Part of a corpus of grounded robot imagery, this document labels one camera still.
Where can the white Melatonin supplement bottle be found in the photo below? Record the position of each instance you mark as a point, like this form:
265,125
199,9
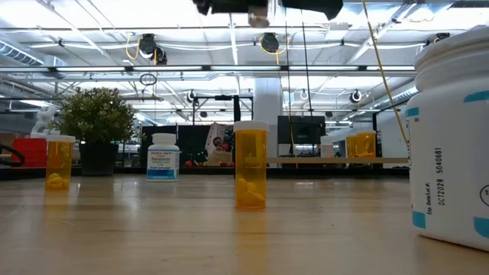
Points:
451,153
163,164

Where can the green bushy plant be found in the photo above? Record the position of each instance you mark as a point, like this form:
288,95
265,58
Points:
95,114

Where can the black metal frame stand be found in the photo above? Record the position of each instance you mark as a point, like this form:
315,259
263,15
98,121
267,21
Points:
237,109

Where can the tall amber pill bottle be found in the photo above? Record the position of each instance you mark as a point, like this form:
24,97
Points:
250,164

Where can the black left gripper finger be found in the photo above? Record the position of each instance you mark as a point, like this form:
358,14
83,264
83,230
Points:
313,4
229,5

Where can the long ceiling light strip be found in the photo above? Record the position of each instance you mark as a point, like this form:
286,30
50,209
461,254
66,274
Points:
168,68

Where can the ceiling air duct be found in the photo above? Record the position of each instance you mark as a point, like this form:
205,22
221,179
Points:
19,53

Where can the white patterned bag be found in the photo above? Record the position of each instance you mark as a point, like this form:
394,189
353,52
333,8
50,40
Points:
219,133

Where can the narrow amber pill bottle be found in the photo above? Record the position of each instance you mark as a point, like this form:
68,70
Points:
59,160

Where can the red storage bins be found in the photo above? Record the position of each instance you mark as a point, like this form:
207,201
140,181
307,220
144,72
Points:
30,153

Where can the black computer monitor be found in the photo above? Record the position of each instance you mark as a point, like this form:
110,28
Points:
302,128

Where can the black plant pot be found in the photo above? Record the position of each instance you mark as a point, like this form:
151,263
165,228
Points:
98,158

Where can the white robot figure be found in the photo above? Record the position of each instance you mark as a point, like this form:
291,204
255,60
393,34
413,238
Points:
44,122

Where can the black partition panel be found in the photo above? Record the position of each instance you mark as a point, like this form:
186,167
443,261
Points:
191,145

